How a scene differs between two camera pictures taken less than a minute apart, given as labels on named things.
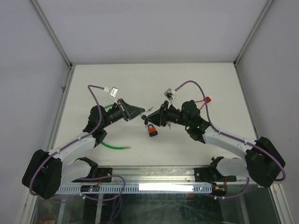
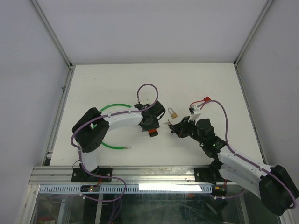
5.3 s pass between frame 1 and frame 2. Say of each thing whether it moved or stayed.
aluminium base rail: stayed
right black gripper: moved
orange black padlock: stayed
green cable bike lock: stayed
